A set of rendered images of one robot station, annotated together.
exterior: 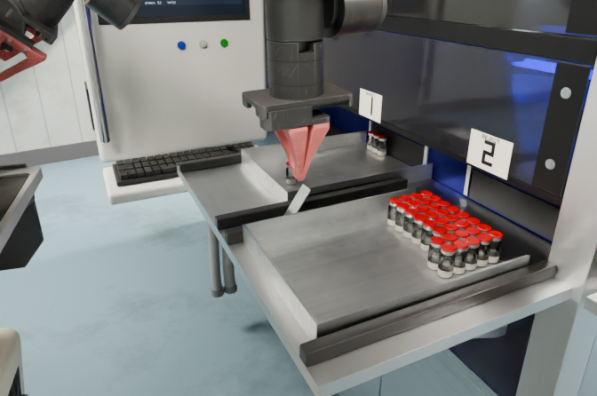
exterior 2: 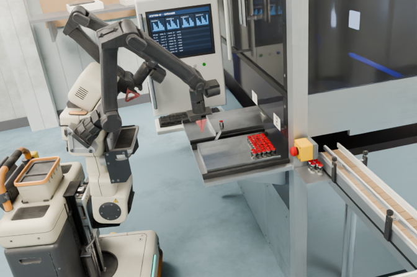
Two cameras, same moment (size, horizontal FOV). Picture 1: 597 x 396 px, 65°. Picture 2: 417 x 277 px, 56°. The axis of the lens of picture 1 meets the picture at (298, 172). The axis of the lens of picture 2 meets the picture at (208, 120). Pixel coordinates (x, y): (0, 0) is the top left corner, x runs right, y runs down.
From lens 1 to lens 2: 1.22 m
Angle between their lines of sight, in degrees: 15
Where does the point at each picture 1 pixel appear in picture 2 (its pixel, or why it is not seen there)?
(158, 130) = (177, 102)
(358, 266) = (229, 157)
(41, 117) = not seen: hidden behind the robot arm
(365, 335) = (219, 173)
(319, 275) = (216, 159)
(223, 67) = (204, 74)
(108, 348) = (157, 201)
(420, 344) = (235, 176)
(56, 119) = not seen: hidden behind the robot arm
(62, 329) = (137, 192)
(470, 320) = (253, 172)
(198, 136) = not seen: hidden behind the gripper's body
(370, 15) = (215, 92)
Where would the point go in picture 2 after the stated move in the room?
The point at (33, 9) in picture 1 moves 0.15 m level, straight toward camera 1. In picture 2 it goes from (136, 81) to (139, 91)
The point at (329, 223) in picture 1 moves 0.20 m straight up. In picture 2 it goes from (228, 144) to (224, 107)
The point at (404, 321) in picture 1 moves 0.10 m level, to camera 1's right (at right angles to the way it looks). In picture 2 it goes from (232, 171) to (254, 172)
